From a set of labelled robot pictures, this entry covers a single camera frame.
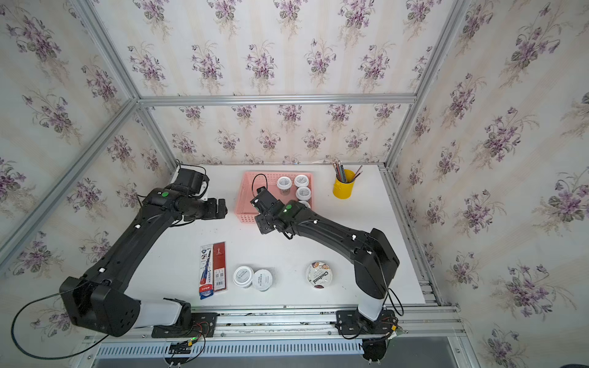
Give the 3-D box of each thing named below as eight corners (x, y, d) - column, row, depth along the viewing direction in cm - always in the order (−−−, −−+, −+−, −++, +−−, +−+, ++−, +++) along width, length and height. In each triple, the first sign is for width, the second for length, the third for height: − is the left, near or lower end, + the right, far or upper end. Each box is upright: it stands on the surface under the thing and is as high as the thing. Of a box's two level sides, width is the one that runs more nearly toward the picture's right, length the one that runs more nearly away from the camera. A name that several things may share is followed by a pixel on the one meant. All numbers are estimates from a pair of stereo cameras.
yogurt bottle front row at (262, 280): (254, 291, 81) (251, 286, 76) (255, 275, 85) (253, 269, 80) (271, 291, 81) (270, 286, 76) (273, 275, 85) (271, 269, 80)
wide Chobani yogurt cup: (306, 290, 81) (307, 286, 78) (306, 266, 87) (306, 261, 83) (331, 290, 81) (333, 286, 78) (329, 266, 87) (331, 261, 83)
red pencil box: (214, 291, 82) (213, 290, 80) (215, 246, 94) (213, 243, 92) (227, 289, 83) (225, 287, 81) (225, 243, 94) (224, 241, 93)
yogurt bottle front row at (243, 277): (235, 290, 81) (231, 284, 76) (238, 272, 86) (234, 265, 80) (253, 290, 81) (251, 284, 76) (255, 272, 86) (253, 265, 80)
